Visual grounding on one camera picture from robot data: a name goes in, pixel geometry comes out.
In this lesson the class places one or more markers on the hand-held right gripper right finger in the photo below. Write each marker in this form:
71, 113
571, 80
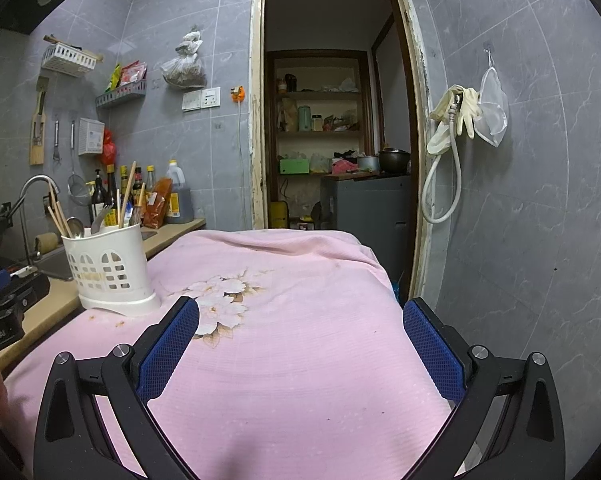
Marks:
433, 352

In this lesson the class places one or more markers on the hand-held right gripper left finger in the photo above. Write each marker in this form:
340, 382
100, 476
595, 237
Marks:
170, 350

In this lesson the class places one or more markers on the large metal spoon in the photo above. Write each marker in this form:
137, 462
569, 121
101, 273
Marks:
75, 227

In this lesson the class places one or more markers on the white plastic utensil holder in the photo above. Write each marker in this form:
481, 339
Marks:
115, 260

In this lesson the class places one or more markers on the metal fork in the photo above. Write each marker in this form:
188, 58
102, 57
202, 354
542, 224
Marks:
100, 217

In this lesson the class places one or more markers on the steel sink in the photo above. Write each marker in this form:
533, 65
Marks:
55, 267

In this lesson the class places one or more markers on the loofah scrubber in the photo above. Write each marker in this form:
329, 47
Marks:
48, 244

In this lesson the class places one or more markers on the chrome faucet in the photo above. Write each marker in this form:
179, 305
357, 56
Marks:
33, 181

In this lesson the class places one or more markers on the hanging mesh strainer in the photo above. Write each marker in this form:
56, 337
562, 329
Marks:
79, 190

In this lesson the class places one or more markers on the pink floral blanket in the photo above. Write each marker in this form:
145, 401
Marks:
305, 335

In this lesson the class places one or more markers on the pump dispenser bottle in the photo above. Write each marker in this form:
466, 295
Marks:
99, 200

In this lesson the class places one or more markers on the red chili powder bag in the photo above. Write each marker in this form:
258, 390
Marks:
158, 205

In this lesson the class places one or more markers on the wooden knife rack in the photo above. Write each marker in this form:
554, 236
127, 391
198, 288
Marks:
38, 145

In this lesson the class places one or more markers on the cooking oil jug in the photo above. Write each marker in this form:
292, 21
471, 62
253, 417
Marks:
179, 200

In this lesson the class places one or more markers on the hanging metal utensil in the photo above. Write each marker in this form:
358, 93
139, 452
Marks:
57, 137

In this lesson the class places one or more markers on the grey cabinet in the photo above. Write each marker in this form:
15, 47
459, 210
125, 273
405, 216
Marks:
365, 205

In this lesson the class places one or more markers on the yellow cap sauce bottle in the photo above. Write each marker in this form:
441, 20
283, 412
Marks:
124, 180

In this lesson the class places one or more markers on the black cap vinegar bottle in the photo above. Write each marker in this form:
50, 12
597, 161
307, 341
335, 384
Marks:
139, 182

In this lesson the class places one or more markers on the clear yellow cap bottle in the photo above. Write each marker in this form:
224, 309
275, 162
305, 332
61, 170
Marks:
151, 180

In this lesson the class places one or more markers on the red plastic bag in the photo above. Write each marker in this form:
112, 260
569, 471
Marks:
109, 147

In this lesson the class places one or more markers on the black pot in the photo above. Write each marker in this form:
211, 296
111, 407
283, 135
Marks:
394, 161

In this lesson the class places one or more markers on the metal pot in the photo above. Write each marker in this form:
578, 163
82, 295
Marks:
368, 163

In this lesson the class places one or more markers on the pink cloth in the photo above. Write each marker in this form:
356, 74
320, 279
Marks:
344, 167

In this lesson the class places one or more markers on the green box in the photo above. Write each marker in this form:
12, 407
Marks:
294, 166

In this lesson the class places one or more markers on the yellow green snack packet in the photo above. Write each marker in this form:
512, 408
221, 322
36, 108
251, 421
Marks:
115, 79

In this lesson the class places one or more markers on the cream rubber gloves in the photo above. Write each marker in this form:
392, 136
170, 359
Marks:
465, 115

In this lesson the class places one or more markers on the white mesh bag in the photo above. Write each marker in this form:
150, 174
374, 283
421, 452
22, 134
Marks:
492, 115

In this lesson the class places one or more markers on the wooden storage shelf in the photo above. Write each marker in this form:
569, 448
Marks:
320, 134

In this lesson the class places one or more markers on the red snack packet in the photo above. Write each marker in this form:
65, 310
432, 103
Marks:
133, 74

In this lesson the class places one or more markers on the orange plug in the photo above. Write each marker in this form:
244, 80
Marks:
238, 93

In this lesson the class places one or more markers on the green thermos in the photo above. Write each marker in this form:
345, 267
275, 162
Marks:
304, 119

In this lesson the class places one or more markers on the plastic bag of dried goods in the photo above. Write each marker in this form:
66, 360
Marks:
183, 72

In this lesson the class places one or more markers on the white wall box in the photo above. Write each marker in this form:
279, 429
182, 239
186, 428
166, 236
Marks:
91, 136

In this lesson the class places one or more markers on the grey wall shelf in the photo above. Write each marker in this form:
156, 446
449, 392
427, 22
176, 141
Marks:
120, 95

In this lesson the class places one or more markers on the white wall basket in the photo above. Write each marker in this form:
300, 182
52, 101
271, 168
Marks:
68, 60

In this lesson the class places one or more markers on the white wall switch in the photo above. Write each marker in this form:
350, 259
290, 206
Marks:
192, 100

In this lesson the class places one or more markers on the wooden door frame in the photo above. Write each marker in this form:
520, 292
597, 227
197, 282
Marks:
256, 110

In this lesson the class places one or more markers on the white wall socket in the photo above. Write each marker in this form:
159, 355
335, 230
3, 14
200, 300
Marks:
211, 97

